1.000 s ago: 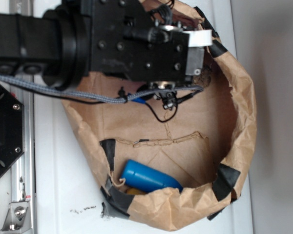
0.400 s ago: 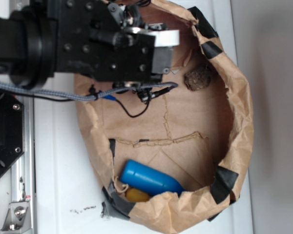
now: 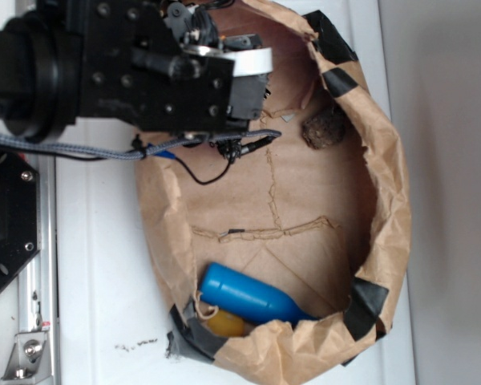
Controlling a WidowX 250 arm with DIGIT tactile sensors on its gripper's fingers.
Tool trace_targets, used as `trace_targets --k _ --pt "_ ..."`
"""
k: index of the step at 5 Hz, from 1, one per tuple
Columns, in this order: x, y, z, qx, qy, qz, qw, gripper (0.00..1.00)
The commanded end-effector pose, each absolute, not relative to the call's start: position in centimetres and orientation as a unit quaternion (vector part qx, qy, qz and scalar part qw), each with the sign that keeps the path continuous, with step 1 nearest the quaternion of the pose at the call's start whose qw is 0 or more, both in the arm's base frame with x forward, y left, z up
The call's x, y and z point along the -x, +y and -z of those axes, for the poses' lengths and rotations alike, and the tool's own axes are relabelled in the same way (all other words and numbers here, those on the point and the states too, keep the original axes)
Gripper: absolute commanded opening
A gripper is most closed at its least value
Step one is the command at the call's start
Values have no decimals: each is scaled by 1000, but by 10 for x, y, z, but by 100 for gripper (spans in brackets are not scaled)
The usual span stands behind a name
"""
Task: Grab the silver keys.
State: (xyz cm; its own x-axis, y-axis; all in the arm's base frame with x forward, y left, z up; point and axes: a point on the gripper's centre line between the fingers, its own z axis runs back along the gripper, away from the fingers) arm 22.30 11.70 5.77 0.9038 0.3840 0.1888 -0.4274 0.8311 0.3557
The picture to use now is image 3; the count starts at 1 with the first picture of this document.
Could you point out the brown rock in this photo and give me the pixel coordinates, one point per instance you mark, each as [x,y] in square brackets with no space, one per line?
[326,128]

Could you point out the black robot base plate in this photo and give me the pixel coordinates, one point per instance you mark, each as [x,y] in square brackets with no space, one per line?
[18,216]

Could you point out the metal corner bracket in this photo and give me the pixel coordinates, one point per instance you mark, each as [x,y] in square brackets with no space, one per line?
[29,361]

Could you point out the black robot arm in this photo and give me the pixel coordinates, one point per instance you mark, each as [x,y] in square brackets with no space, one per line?
[40,72]

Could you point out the blue plastic bottle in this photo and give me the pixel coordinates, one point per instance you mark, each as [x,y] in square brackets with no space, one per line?
[248,297]

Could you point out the yellow round object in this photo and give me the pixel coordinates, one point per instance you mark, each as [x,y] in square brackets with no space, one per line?
[226,324]

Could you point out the aluminium extrusion rail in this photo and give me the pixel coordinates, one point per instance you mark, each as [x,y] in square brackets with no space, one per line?
[38,305]

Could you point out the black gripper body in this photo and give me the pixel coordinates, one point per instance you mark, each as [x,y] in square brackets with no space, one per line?
[164,67]

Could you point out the brown paper bag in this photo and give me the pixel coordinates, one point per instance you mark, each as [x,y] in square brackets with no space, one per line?
[330,227]

